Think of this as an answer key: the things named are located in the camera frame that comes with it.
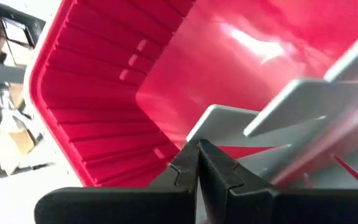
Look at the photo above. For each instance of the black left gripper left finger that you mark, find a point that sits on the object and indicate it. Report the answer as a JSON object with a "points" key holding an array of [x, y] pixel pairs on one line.
{"points": [[120, 205]]}

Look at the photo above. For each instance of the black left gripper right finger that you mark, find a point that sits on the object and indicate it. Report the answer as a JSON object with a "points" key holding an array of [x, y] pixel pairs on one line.
{"points": [[275, 207]]}

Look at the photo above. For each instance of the long grey slotted divider panel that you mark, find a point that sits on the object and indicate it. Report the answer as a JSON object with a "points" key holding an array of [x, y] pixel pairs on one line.
{"points": [[228, 124]]}

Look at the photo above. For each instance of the large red plastic bin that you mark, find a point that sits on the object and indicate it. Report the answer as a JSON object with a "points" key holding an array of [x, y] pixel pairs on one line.
{"points": [[104, 93]]}

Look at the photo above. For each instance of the grey metal cart frame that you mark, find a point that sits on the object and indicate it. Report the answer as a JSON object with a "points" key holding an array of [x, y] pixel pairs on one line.
{"points": [[2, 72]]}

